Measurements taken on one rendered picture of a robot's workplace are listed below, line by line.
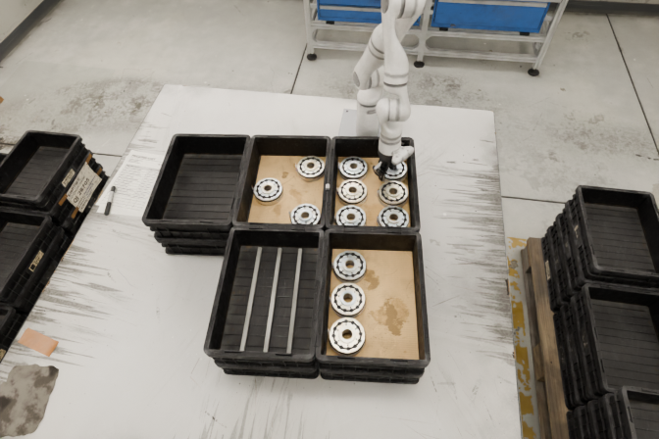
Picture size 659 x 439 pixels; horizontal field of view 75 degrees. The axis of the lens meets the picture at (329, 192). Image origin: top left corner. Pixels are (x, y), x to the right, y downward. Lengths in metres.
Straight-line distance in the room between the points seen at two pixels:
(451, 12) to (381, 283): 2.25
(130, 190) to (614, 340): 1.99
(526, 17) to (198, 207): 2.50
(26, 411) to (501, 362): 1.43
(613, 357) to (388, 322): 0.98
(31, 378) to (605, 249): 2.12
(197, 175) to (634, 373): 1.78
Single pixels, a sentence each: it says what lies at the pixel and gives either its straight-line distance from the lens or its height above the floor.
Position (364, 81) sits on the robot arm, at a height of 1.10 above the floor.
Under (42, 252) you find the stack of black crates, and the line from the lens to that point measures 2.37.
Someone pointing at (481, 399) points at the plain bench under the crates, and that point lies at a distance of 1.46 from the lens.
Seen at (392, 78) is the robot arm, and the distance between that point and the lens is 1.28.
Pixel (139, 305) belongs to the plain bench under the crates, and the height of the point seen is 0.70.
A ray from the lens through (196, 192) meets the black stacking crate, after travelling 1.66.
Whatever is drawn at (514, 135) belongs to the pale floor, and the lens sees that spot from 3.07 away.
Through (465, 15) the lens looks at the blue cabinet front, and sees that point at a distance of 3.26.
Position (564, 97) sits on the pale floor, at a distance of 3.47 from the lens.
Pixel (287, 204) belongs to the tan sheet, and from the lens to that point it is 1.54.
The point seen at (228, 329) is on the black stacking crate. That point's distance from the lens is 1.37.
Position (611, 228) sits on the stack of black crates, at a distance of 2.17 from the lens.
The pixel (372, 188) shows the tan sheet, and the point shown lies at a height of 0.83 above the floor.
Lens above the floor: 2.09
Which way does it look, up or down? 54 degrees down
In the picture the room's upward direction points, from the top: 4 degrees counter-clockwise
